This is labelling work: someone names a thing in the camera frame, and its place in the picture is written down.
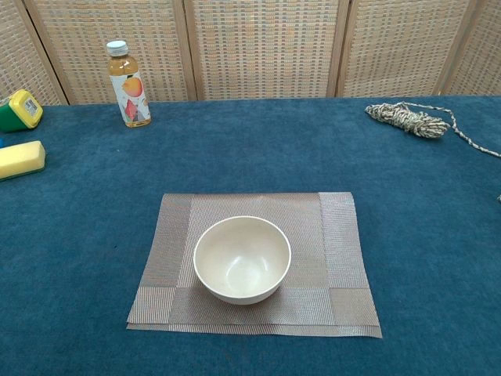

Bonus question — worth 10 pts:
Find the woven bamboo folding screen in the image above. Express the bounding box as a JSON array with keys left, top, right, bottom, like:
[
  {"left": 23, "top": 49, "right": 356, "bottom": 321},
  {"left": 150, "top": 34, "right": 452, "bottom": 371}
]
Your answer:
[{"left": 0, "top": 0, "right": 501, "bottom": 107}]

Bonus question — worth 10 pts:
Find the beige bowl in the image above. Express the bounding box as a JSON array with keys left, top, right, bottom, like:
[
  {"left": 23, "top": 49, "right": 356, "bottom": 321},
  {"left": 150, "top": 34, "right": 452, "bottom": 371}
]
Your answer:
[{"left": 193, "top": 215, "right": 293, "bottom": 306}]

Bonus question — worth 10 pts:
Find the beige speckled rope bundle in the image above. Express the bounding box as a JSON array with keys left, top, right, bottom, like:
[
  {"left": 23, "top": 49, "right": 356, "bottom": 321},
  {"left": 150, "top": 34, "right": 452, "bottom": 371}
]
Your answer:
[{"left": 364, "top": 100, "right": 501, "bottom": 203}]

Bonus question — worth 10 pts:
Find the blue felt table cover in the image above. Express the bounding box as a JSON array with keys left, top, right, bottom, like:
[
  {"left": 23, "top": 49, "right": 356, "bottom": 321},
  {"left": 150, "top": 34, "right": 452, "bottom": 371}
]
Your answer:
[{"left": 0, "top": 95, "right": 501, "bottom": 376}]

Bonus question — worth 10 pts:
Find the orange juice bottle white cap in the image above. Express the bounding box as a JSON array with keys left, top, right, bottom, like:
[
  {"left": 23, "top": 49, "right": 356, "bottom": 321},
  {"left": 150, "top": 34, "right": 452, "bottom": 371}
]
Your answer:
[{"left": 106, "top": 40, "right": 153, "bottom": 128}]

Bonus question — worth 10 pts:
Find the green box with yellow lid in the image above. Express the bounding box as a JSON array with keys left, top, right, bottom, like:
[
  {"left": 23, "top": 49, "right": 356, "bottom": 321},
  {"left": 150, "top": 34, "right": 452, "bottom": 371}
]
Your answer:
[{"left": 0, "top": 89, "right": 44, "bottom": 133}]

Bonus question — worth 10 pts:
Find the yellow sponge block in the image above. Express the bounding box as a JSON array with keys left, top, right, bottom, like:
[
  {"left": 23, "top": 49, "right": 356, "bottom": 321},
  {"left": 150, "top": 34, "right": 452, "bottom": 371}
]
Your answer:
[{"left": 0, "top": 140, "right": 47, "bottom": 182}]

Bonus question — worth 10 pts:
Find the brown woven placemat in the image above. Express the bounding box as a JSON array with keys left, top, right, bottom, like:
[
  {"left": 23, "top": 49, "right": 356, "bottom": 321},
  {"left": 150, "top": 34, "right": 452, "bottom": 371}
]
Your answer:
[{"left": 125, "top": 191, "right": 383, "bottom": 339}]

